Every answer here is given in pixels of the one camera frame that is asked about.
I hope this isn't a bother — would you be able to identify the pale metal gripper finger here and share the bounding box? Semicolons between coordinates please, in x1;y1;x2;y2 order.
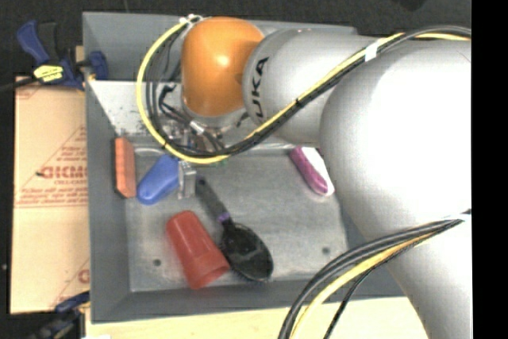
186;162;198;198
177;161;188;200

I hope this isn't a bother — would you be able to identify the blue rounded plastic object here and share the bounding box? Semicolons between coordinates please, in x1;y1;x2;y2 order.
136;154;181;206

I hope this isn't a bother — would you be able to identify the orange flat block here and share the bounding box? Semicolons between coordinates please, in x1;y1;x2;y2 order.
114;136;137;199

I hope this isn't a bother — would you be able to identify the red plastic cup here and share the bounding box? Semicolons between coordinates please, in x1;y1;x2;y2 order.
165;210;231;291

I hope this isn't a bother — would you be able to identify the black hairbrush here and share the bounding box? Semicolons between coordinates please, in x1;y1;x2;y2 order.
194;175;275;283

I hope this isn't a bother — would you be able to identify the grey metal bin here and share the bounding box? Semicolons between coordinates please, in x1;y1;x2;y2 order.
82;11;402;322

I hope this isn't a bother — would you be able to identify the purple and white oblong object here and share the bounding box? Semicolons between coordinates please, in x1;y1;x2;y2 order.
288;146;336;197

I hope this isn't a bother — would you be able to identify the brown cardboard board red print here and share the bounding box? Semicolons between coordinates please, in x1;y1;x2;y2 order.
9;75;91;315

